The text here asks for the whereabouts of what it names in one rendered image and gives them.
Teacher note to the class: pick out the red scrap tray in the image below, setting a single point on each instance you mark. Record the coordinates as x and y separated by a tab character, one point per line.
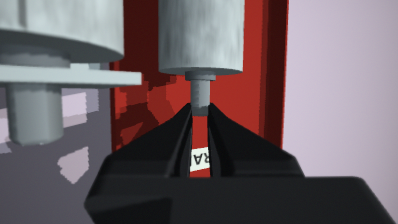
254	98

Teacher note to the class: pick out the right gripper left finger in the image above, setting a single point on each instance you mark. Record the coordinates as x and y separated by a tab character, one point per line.
158	151

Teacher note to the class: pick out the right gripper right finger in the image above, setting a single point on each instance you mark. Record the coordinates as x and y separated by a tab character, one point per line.
243	153

